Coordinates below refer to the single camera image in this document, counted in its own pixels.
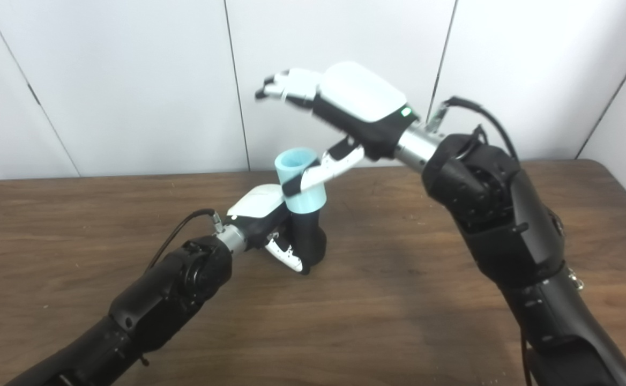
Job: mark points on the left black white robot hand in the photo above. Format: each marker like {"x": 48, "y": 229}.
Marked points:
{"x": 256, "y": 201}

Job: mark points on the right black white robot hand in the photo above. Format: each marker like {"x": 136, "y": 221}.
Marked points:
{"x": 361, "y": 102}

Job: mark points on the light blue cylinder cup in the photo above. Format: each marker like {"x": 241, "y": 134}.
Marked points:
{"x": 307, "y": 201}

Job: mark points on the black flared nozzle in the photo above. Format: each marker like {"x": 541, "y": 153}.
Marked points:
{"x": 307, "y": 241}

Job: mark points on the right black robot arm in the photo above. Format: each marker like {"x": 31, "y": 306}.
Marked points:
{"x": 511, "y": 225}

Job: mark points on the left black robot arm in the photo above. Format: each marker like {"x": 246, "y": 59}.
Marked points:
{"x": 152, "y": 305}

